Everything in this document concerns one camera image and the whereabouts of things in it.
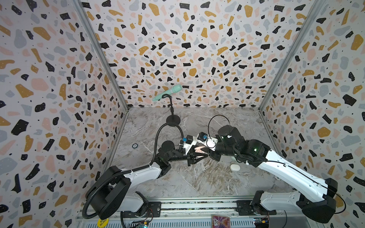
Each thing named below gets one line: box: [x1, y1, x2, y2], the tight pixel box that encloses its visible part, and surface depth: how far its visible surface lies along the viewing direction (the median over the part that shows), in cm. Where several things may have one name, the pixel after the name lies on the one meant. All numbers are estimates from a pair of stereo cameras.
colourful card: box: [211, 215, 231, 228], surface depth 70 cm
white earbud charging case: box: [230, 163, 241, 171], surface depth 89 cm
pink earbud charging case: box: [194, 145, 206, 154], surface depth 69 cm
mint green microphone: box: [152, 84, 183, 102], surface depth 90 cm
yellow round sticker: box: [96, 218, 109, 228], surface depth 71 cm
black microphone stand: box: [161, 93, 182, 124], surface depth 115 cm
